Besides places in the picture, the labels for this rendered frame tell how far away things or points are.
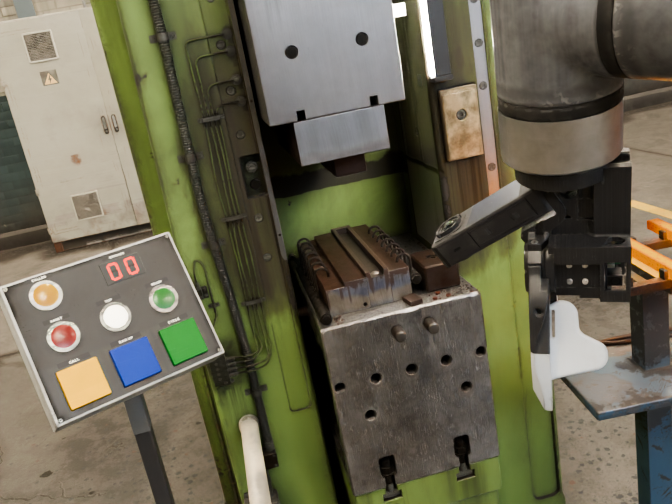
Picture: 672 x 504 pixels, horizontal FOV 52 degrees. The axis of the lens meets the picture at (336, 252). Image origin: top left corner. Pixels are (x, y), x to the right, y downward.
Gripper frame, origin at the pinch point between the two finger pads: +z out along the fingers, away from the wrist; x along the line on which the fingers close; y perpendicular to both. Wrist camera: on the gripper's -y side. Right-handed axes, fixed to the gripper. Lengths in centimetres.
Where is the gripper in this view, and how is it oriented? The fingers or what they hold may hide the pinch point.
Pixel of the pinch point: (543, 355)
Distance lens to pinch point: 67.5
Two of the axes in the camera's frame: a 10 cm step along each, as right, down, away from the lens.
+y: 9.4, -0.1, -3.5
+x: 2.9, -5.2, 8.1
